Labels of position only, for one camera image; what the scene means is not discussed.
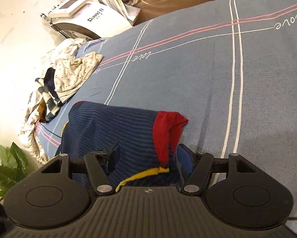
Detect green plant leaves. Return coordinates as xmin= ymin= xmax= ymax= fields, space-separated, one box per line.
xmin=0 ymin=142 xmax=34 ymax=201

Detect white polka dot garment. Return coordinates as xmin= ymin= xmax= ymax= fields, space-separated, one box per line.
xmin=54 ymin=52 xmax=104 ymax=103

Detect navy checked garment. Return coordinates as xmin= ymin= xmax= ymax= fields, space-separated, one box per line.
xmin=35 ymin=68 xmax=63 ymax=123

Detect navy red striped sweater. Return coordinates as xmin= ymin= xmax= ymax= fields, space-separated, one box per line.
xmin=57 ymin=101 xmax=188 ymax=190

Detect blue plaid bed sheet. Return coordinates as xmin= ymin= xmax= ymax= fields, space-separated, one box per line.
xmin=38 ymin=0 xmax=297 ymax=234

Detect white beauty machine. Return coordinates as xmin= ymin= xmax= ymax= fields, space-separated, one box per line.
xmin=40 ymin=0 xmax=132 ymax=41

